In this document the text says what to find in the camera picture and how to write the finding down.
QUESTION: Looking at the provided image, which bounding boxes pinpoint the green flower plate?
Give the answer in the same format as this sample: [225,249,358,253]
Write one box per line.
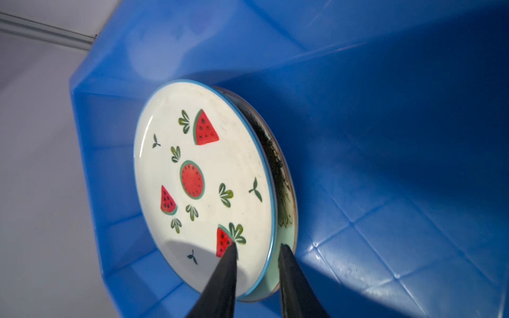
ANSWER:
[215,87,298,303]

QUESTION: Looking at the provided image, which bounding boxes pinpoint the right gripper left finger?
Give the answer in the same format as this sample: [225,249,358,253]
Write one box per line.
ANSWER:
[186,243,238,318]

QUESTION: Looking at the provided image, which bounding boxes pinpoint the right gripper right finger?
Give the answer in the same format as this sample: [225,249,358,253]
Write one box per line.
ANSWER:
[278,244,330,318]

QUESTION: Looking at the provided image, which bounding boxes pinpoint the white watermelon plate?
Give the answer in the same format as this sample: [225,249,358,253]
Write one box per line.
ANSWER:
[134,79,278,299]

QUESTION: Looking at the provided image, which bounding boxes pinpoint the blue plastic bin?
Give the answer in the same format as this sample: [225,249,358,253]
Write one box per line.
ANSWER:
[70,1,508,317]

